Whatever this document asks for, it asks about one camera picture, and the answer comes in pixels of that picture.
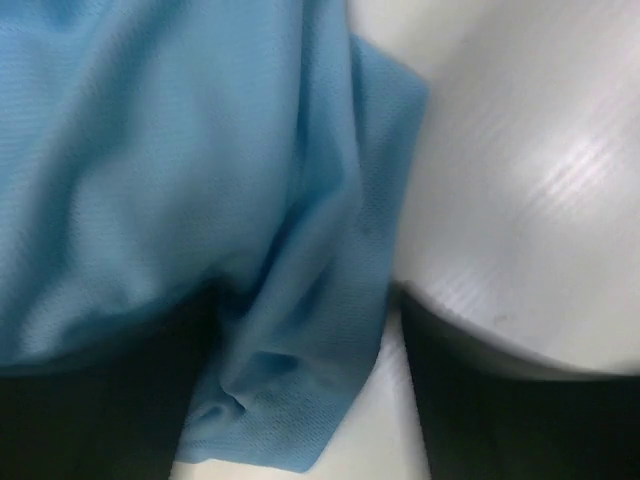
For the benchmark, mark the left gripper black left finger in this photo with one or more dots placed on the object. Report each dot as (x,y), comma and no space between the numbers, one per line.
(120,418)

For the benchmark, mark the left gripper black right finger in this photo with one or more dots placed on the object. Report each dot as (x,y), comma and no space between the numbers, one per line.
(489,411)

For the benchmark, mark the light blue shorts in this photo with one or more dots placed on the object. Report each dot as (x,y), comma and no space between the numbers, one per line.
(151,149)

